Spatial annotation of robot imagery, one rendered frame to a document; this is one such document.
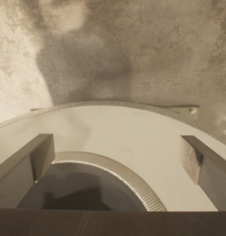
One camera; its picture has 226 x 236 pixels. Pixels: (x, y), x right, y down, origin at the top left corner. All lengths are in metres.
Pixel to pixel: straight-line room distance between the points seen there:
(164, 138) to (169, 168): 0.11
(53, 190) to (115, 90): 0.58
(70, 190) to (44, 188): 0.09
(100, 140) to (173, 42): 0.55
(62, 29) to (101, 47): 0.20
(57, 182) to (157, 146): 0.36
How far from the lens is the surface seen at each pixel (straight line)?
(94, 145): 0.55
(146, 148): 0.52
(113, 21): 0.83
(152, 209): 0.42
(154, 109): 0.67
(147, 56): 0.85
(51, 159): 0.17
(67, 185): 0.64
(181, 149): 0.17
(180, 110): 1.00
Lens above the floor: 0.81
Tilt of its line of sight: 51 degrees down
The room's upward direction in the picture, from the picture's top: 168 degrees counter-clockwise
